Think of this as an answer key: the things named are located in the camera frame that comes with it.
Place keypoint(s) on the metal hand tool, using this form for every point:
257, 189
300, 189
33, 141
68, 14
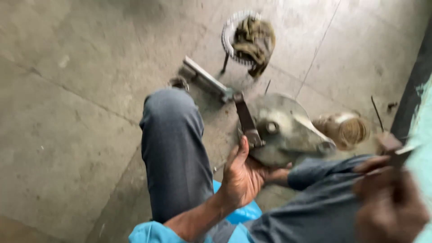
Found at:
395, 148

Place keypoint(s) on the person's right hand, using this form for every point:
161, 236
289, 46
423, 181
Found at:
391, 206

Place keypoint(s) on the person's right fingers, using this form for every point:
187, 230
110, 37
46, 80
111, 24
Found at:
373, 175

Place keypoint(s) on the grey metal brake plate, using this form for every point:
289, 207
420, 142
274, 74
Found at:
290, 135

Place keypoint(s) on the long grey metal bar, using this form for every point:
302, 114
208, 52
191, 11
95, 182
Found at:
207, 79

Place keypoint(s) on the person's grey trousers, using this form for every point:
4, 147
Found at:
175, 152

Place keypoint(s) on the thin short nail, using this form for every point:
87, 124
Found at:
267, 86

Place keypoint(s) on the thin dark metal rod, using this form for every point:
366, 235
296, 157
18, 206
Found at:
377, 113

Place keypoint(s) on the blue plastic seat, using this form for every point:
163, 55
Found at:
243, 212

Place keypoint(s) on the person's left hand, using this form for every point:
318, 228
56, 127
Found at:
243, 179

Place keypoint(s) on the small dark bolt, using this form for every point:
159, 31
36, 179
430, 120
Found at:
392, 106

